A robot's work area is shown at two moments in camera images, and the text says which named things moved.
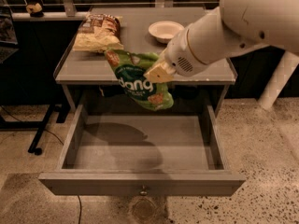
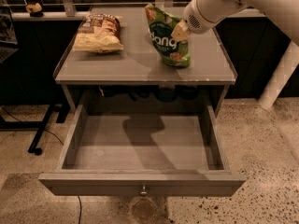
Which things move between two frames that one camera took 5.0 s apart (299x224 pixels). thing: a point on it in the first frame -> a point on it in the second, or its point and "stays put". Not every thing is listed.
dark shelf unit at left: (8, 38) stays put
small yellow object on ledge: (34, 7) stays put
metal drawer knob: (143, 191) stays put
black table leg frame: (63, 108) stays put
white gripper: (177, 56) -> (193, 17)
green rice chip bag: (130, 69) -> (162, 25)
